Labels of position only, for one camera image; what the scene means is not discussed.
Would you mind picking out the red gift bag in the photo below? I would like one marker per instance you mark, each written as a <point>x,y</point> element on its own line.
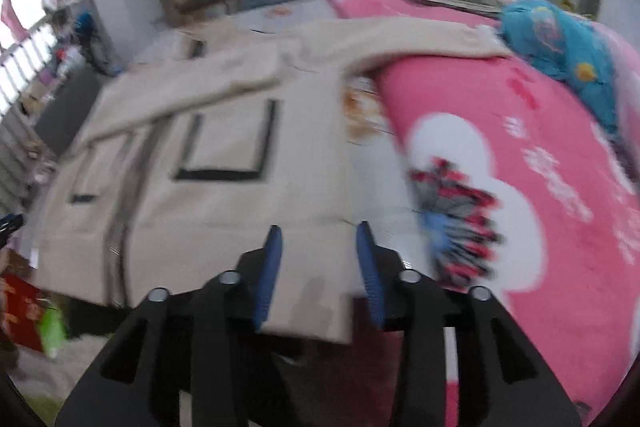
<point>21,312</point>

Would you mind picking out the dark grey box cabinet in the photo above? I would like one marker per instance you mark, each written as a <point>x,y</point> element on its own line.
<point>61,119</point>

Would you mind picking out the metal window railing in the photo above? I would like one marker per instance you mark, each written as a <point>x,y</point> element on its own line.
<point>22,64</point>

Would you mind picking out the blue cartoon blanket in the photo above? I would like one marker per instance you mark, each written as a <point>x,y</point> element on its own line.
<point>567,48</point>

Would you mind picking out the cream coat with black trim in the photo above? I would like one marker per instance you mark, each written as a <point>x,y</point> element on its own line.
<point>184,165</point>

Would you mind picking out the green shopping bag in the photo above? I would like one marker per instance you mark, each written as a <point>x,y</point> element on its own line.
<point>51,331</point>

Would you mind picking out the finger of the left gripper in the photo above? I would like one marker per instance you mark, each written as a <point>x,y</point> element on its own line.
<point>9,224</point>

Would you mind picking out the pink hanging garment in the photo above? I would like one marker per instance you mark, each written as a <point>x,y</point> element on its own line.
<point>10,19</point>

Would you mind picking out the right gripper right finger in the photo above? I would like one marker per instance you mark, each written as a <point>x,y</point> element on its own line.
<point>503,380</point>

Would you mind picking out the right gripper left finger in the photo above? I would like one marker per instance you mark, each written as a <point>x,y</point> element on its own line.
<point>204,342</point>

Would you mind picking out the pink floral blanket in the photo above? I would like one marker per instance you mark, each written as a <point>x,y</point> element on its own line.
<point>523,194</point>

